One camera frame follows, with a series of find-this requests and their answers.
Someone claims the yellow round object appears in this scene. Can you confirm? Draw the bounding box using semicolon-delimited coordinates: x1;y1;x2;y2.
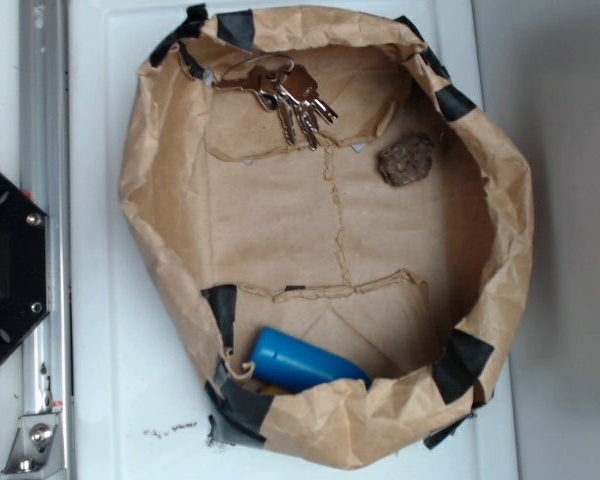
258;384;289;395

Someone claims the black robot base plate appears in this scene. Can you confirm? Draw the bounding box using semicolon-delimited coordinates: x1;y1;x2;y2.
0;172;49;366

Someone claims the brown paper bag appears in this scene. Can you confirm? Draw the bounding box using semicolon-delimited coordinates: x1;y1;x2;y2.
119;6;533;469

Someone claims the silver key bunch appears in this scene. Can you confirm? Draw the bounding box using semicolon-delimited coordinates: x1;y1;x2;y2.
211;54;339;151

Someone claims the blue plastic bottle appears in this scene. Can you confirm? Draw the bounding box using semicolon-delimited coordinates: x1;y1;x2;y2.
249;327;372;392

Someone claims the brown rock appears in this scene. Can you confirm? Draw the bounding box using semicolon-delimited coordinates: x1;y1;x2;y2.
379;132;434;187

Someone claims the aluminium extrusion rail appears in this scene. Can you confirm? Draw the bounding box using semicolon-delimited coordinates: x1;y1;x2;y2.
19;1;76;479

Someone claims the metal corner bracket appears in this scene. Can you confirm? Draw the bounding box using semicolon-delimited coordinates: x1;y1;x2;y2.
0;413;64;479

